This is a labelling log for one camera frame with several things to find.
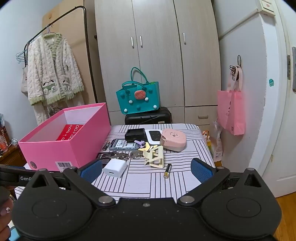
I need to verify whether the pink cardboard box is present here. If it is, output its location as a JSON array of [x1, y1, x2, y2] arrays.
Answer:
[[18, 103, 111, 171]]

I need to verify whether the grey labelled battery pack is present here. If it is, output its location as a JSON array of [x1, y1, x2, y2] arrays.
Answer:
[[108, 139, 140, 152]]

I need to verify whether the white charger cube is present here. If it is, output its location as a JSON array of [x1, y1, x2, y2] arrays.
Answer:
[[103, 159, 127, 178]]

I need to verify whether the beige wardrobe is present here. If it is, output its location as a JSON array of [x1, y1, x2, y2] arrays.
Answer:
[[94, 1, 221, 130]]

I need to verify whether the cream hair claw clip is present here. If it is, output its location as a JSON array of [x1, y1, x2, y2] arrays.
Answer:
[[143, 146, 164, 169]]

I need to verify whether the pink shopping bag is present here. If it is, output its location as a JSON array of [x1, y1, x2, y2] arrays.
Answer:
[[217, 65, 246, 136]]

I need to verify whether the AA battery near gripper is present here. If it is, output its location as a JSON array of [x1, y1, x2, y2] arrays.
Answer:
[[164, 163, 172, 179]]

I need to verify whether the pink round label printer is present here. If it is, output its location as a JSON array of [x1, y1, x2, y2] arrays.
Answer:
[[160, 128, 187, 152]]

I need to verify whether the cream knitted cardigan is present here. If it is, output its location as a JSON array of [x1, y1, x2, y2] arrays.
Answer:
[[27, 33, 85, 125]]

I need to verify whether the black clothes rack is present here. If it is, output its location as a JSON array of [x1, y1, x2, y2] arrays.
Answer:
[[23, 1, 104, 104]]

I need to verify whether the white door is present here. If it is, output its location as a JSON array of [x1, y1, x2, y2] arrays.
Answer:
[[263, 1, 295, 197]]

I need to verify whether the AA battery near box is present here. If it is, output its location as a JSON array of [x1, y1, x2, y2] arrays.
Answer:
[[102, 141, 110, 151]]

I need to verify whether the teal tote bag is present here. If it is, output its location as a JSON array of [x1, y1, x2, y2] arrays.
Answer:
[[116, 67, 161, 115]]

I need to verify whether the black battery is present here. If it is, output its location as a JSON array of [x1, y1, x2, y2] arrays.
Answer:
[[96, 152, 115, 166]]

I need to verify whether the black suitcase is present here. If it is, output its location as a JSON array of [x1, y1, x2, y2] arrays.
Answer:
[[125, 107, 172, 125]]

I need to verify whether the white black wifi router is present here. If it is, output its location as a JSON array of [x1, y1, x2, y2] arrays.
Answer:
[[145, 130, 162, 143]]

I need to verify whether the person's left hand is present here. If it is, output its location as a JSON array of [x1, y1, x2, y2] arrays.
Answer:
[[0, 198, 13, 241]]

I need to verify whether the red printed paper bag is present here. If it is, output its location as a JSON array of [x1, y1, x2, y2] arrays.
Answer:
[[56, 125, 83, 141]]

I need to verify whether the purple small clip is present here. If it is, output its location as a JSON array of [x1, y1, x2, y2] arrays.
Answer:
[[134, 140, 146, 148]]

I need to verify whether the silver key bunch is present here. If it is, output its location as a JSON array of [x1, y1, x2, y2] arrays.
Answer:
[[111, 151, 142, 161]]

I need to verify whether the black battery charger cradle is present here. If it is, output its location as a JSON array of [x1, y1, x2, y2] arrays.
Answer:
[[125, 128, 146, 142]]

